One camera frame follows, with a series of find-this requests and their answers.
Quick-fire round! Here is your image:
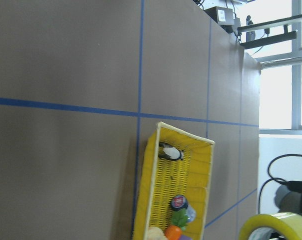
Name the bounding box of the yellow clear tape roll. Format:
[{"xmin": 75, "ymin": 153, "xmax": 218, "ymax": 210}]
[{"xmin": 239, "ymin": 212, "xmax": 302, "ymax": 240}]

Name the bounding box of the yellow woven basket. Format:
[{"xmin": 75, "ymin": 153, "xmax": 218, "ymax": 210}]
[{"xmin": 132, "ymin": 122, "xmax": 215, "ymax": 240}]

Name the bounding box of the panda figurine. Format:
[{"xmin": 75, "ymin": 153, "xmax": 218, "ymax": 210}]
[{"xmin": 158, "ymin": 142, "xmax": 184, "ymax": 161}]

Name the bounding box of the small dark labelled jar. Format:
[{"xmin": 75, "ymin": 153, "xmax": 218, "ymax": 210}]
[{"xmin": 170, "ymin": 194, "xmax": 196, "ymax": 223}]

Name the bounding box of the toy carrot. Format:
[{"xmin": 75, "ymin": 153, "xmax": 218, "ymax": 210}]
[{"xmin": 164, "ymin": 208, "xmax": 188, "ymax": 240}]

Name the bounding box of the toy croissant bread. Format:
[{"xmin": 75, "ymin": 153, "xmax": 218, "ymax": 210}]
[{"xmin": 147, "ymin": 226, "xmax": 167, "ymax": 240}]

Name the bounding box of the purple foam block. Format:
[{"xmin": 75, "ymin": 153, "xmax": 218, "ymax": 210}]
[{"xmin": 178, "ymin": 234, "xmax": 193, "ymax": 240}]

